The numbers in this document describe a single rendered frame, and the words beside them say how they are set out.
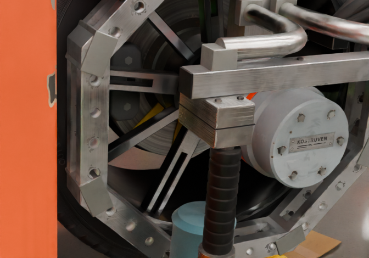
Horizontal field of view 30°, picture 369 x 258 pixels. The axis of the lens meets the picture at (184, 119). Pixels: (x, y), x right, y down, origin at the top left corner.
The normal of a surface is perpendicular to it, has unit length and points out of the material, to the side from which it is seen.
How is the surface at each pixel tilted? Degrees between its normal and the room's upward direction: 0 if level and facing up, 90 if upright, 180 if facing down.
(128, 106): 90
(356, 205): 0
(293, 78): 90
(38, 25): 90
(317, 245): 2
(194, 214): 0
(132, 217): 90
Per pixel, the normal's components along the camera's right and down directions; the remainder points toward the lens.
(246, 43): 0.39, -0.32
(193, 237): -0.32, 0.50
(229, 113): 0.45, 0.34
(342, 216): 0.06, -0.94
